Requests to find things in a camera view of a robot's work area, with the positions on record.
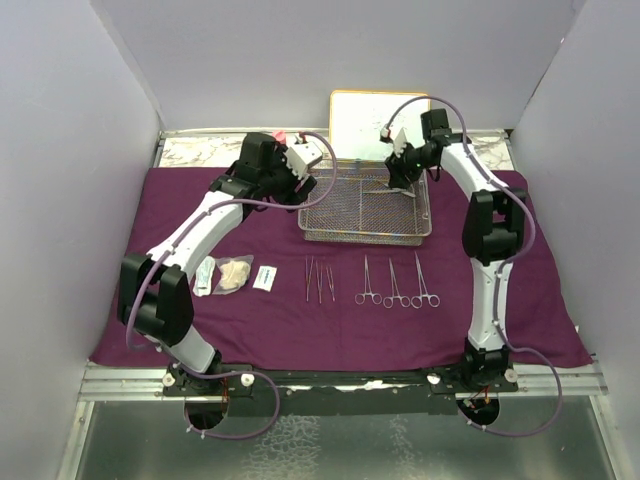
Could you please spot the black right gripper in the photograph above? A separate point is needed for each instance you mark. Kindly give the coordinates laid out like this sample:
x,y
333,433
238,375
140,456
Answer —
x,y
399,175

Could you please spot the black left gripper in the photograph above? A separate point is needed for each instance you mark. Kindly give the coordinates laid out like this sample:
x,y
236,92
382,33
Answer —
x,y
293,197

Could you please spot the steel scissors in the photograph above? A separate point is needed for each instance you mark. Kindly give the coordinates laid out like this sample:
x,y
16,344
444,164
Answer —
x,y
389,190

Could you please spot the metal mesh tray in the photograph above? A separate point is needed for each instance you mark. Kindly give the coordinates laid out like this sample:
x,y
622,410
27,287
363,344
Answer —
x,y
349,216

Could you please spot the steel tweezers front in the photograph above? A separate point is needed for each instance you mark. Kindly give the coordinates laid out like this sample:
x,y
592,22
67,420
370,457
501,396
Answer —
x,y
309,262

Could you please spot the white blue label packet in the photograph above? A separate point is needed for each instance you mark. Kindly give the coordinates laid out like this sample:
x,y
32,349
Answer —
x,y
265,278

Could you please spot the white gauze bag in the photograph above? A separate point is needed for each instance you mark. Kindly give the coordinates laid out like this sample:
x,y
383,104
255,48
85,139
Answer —
x,y
234,273

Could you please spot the steel scalpel handle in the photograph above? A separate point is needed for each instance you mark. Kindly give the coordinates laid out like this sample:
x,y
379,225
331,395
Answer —
x,y
330,280

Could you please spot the steel forceps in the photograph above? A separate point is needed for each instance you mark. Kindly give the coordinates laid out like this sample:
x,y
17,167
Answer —
x,y
423,296

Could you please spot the steel blunt tweezers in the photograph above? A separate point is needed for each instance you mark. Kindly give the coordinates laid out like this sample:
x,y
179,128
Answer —
x,y
395,297

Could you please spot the steel clamp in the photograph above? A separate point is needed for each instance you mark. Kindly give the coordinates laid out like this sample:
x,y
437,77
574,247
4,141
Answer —
x,y
367,294

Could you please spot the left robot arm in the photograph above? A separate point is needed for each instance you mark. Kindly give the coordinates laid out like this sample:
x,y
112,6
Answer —
x,y
154,296

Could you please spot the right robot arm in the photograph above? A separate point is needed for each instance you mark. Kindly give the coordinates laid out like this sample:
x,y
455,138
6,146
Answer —
x,y
493,233

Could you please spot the pink lid spice bottle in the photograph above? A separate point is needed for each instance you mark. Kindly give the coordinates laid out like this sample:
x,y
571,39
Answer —
x,y
280,136

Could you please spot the yellow framed whiteboard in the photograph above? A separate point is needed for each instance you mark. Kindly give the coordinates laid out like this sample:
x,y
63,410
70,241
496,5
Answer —
x,y
356,118

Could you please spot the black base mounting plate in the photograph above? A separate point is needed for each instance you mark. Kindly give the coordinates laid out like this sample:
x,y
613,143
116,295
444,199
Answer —
x,y
264,401

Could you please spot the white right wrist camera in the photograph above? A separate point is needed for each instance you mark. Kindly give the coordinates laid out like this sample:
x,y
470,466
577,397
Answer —
x,y
398,142

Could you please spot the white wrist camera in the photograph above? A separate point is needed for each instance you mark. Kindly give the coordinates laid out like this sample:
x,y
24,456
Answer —
x,y
301,157
398,142

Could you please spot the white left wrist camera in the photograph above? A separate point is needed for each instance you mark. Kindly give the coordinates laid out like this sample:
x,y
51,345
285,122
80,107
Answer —
x,y
301,157

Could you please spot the aluminium frame rail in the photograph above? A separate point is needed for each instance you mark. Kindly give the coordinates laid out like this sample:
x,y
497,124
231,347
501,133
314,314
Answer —
x,y
138,384

